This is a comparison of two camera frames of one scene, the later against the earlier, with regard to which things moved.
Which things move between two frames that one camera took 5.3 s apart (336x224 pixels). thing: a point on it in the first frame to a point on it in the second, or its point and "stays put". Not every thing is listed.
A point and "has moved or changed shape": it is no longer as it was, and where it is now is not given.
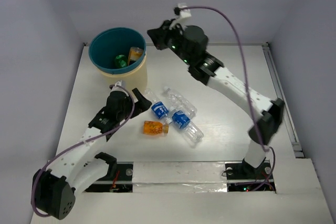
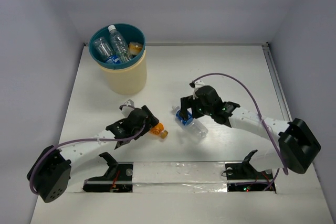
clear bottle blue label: [158, 107] to [104, 51]
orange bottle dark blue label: [135, 54] to [134, 48]
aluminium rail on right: [286, 120] stays put
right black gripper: [159, 35] to [188, 102]
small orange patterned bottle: [154, 128] has moved or changed shape
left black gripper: [135, 102] to [151, 116]
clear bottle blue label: [192, 134] has moved or changed shape
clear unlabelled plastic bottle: [179, 100] to [119, 44]
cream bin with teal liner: [119, 54] stays put
